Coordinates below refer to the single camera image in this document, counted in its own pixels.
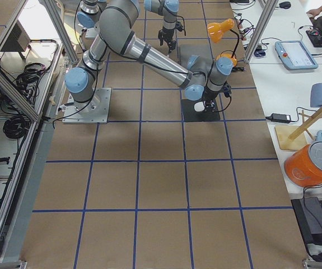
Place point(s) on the white computer mouse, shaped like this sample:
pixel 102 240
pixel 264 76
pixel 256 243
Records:
pixel 199 107

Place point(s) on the black power adapter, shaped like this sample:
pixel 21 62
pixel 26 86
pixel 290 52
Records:
pixel 279 118

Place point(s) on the orange bucket grey lid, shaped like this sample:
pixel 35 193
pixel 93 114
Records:
pixel 304 167

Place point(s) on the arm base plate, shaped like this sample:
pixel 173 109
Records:
pixel 97 110

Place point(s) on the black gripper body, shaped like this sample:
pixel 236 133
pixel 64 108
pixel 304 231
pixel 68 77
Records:
pixel 210 98
pixel 166 33

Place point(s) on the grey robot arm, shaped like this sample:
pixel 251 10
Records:
pixel 202 82
pixel 168 9

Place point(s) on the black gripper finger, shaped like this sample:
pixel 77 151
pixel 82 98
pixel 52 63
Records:
pixel 206 106
pixel 161 38
pixel 171 45
pixel 212 106

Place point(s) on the orange desk lamp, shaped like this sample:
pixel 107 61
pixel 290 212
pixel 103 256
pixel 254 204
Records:
pixel 216 32

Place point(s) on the black mousepad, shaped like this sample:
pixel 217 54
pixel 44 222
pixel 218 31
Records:
pixel 190 115

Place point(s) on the aluminium frame post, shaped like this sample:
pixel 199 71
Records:
pixel 259 29

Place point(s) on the wooden stand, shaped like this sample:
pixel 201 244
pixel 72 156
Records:
pixel 292 138

